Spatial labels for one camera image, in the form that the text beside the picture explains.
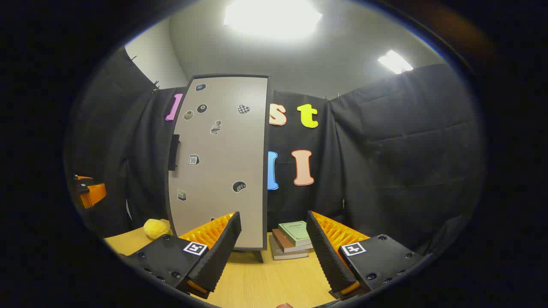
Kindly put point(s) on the yellow fuzzy coaster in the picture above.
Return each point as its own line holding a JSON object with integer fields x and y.
{"x": 156, "y": 229}

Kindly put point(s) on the large ceiling light panel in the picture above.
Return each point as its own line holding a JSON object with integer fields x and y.
{"x": 272, "y": 17}

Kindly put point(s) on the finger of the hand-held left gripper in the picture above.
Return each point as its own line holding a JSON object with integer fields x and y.
{"x": 83, "y": 177}
{"x": 96, "y": 194}

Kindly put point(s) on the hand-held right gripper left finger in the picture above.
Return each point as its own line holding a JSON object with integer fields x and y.
{"x": 220, "y": 252}

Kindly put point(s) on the narrow ceiling light panel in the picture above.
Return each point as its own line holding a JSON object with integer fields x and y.
{"x": 394, "y": 62}

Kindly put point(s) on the grey cabinet door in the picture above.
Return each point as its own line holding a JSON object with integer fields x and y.
{"x": 222, "y": 171}

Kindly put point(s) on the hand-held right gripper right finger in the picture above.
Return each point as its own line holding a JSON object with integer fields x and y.
{"x": 327, "y": 256}

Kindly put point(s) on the grey book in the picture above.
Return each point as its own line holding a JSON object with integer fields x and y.
{"x": 287, "y": 256}

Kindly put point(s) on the black backdrop cloth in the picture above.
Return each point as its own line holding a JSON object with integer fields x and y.
{"x": 406, "y": 149}

